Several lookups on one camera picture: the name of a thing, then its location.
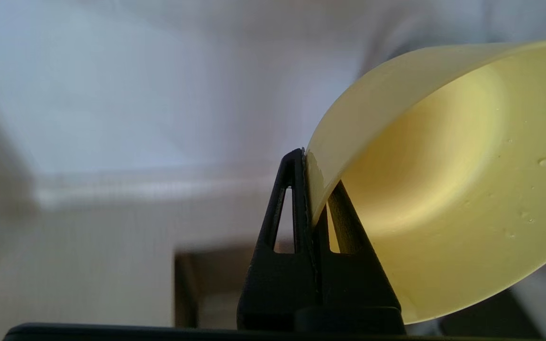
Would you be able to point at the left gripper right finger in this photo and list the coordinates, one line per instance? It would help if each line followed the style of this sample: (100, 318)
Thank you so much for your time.
(353, 293)

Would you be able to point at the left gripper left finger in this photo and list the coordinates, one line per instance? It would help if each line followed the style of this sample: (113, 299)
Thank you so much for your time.
(277, 289)

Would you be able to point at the yellow plastic bowl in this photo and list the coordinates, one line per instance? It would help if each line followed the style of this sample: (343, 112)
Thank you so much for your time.
(443, 189)

